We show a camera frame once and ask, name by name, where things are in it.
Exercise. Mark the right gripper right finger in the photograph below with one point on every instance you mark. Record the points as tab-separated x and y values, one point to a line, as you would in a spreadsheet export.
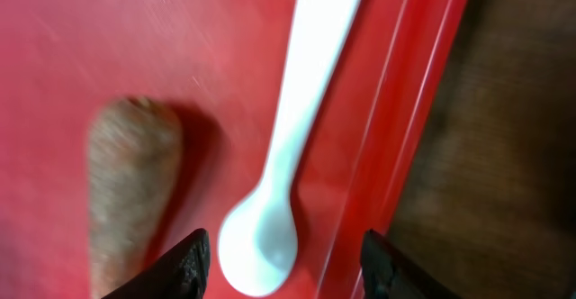
388	274

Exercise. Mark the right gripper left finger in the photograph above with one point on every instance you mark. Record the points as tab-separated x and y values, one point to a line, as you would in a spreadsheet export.
181	273

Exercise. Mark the white plastic spoon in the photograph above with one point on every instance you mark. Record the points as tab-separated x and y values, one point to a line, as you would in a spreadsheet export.
257	243

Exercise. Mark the red serving tray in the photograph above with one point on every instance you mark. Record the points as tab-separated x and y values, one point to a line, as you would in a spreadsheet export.
219	63

